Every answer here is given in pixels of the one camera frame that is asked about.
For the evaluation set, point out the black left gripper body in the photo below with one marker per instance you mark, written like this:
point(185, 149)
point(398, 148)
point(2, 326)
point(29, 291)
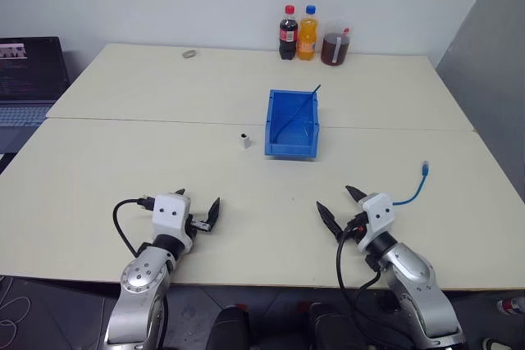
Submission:
point(200, 225)

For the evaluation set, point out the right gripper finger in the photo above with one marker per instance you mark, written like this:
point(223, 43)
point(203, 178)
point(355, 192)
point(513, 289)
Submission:
point(329, 219)
point(355, 193)

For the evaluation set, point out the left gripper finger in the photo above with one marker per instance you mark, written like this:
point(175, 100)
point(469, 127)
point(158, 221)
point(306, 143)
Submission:
point(213, 214)
point(179, 192)

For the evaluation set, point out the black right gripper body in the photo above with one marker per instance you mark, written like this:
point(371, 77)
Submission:
point(356, 228)

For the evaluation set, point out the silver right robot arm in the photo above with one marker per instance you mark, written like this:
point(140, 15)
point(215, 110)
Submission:
point(414, 280)

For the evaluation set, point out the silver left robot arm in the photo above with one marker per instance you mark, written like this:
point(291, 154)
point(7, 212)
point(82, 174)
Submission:
point(141, 284)

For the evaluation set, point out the small white adapter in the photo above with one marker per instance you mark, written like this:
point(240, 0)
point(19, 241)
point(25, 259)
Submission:
point(244, 142)

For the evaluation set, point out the blue plastic bin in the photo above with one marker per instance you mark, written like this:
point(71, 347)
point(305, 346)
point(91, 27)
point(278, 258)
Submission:
point(287, 147)

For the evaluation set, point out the dark rounded shape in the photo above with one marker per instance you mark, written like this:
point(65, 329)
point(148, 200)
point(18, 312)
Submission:
point(229, 329)
point(332, 329)

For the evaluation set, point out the clear jar brown liquid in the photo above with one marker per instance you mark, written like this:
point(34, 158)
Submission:
point(335, 50)

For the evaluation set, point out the orange soda bottle blue cap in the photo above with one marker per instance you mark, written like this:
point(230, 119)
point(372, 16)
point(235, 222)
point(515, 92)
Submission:
point(307, 40)

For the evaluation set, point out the cola bottle red cap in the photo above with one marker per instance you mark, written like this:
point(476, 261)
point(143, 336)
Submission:
point(288, 38)

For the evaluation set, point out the plastic bottle red label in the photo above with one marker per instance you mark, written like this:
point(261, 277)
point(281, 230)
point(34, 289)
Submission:
point(512, 305)

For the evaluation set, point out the white shoe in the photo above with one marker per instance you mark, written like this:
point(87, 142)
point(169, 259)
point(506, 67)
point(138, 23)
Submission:
point(496, 344)

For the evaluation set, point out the dark laptop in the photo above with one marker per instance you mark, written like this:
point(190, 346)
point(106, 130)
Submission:
point(28, 75)

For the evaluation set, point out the grey partition panel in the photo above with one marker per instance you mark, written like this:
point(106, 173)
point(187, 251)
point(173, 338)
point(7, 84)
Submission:
point(492, 59)

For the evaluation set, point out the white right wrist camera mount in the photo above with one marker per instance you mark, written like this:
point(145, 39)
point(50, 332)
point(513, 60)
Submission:
point(379, 214)

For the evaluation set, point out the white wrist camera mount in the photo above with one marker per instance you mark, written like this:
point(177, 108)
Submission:
point(379, 214)
point(169, 219)

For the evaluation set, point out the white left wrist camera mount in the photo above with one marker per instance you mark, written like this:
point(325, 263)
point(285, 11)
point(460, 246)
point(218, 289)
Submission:
point(169, 219)

